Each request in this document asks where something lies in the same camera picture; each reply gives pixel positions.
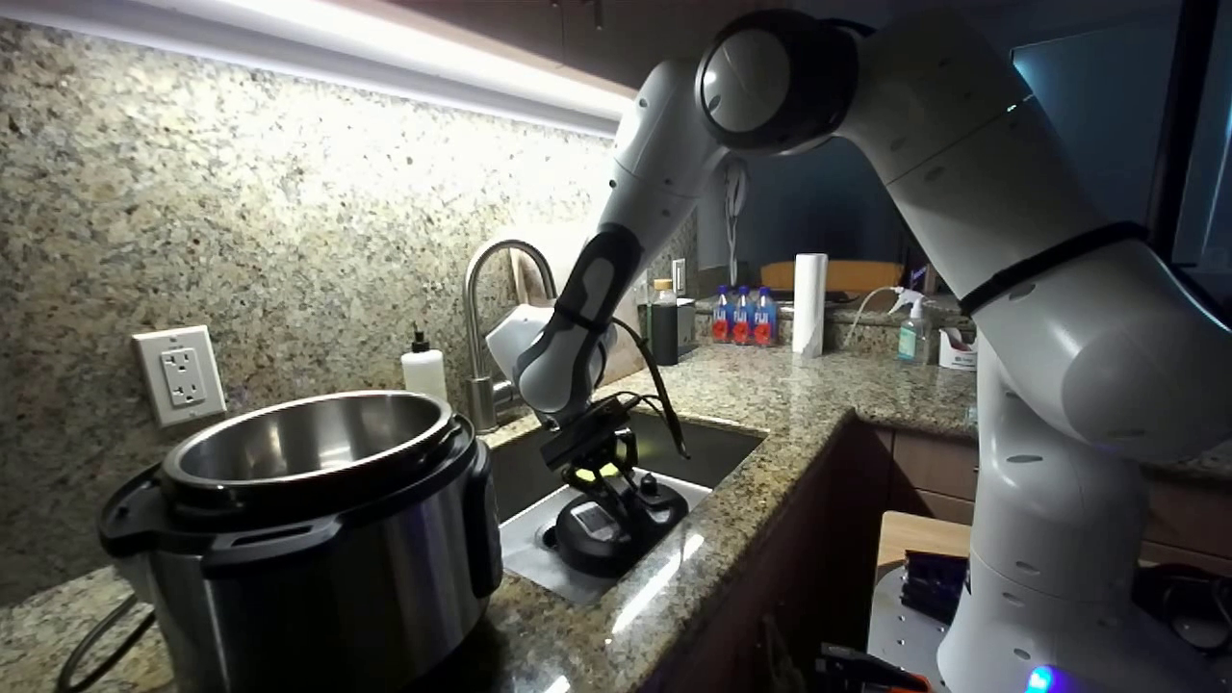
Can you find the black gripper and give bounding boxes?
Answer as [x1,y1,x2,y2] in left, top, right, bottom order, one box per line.
[562,418,673,523]

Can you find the black rice cooker lid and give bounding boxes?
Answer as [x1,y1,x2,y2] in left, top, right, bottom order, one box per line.
[537,469,693,582]

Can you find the stainless steel sink basin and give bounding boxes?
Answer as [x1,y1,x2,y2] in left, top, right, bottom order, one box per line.
[487,397,765,607]

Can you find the stainless steel rice cooker base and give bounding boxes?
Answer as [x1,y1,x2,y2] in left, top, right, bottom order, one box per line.
[96,385,507,693]

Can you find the dark square container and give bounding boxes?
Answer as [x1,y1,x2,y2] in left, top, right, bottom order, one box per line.
[640,296,697,368]

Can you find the curved steel faucet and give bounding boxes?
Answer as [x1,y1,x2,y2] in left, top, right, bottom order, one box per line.
[457,236,562,435]

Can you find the white soap bottle black cap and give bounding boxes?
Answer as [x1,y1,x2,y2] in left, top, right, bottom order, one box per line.
[396,328,453,406]

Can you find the wooden cutting board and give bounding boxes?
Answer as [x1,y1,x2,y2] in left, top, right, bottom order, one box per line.
[507,245,562,313]

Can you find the white paper towel roll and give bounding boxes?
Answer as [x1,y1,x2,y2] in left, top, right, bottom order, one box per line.
[789,251,831,361]

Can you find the brown cardboard box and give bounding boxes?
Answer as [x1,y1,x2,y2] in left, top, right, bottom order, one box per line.
[875,508,979,568]

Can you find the tan wooden board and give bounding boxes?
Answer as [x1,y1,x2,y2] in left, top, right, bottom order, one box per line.
[757,256,910,300]

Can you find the clear spray bottle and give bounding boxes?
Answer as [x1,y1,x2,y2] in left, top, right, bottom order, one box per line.
[888,284,938,368]

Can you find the under cabinet light strip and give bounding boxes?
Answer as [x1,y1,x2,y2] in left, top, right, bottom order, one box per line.
[0,0,640,137]

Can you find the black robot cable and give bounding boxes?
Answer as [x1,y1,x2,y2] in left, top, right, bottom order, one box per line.
[604,313,690,455]

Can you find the white wall outlet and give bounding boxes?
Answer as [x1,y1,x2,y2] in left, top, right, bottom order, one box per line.
[129,322,229,426]

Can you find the black cooker power cord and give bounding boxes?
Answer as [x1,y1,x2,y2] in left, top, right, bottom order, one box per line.
[50,590,161,693]

